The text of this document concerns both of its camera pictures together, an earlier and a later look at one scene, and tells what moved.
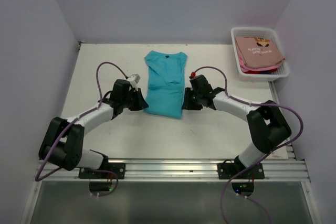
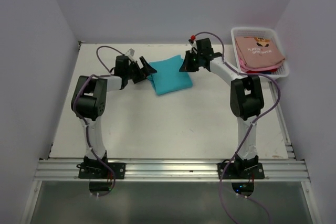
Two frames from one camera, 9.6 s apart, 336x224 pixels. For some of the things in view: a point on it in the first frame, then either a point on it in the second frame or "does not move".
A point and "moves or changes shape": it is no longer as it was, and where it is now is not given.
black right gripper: x=187 y=104 → x=186 y=66
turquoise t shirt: x=166 y=80 moves or changes shape
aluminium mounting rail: x=279 y=168 does not move
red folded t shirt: x=258 y=72 does not move
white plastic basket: x=260 y=32 does not move
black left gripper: x=140 y=103 → x=146 y=69
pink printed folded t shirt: x=258 y=52 does not move
